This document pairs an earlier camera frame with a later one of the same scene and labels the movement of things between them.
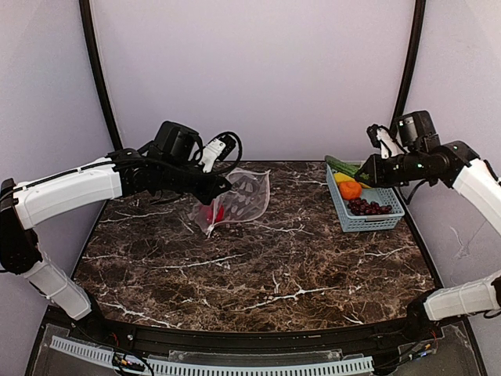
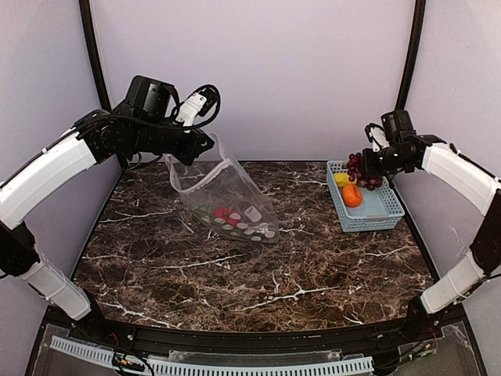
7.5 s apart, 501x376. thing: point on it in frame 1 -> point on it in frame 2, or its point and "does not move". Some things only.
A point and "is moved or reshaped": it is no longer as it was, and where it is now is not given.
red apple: [209, 211] -> [224, 213]
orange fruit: [350, 190] does not move
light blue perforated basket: [366, 222] does not move
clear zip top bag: [247, 200] is moved or reshaped
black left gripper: [199, 182] -> [194, 145]
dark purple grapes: [361, 207] -> [356, 172]
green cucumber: [338, 165] -> [206, 211]
